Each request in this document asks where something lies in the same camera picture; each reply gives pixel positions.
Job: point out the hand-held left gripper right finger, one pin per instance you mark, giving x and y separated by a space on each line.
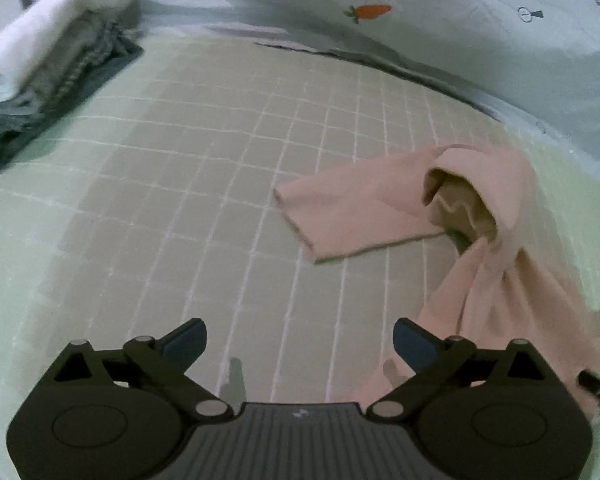
414 347

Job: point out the pink sweater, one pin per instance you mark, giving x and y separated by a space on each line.
380 205

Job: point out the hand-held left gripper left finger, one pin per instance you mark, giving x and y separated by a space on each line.
186 344

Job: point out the green checkered mat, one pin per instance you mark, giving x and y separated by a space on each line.
180 200

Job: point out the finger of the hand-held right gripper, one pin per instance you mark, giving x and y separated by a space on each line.
599 386

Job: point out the dark grey folded garment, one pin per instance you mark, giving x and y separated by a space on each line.
10 120

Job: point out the grey-green folded garment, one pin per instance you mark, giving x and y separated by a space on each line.
75 57

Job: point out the carrot print blanket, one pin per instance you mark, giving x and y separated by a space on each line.
430 30

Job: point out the white folded cloth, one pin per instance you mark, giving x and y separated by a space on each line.
35 30

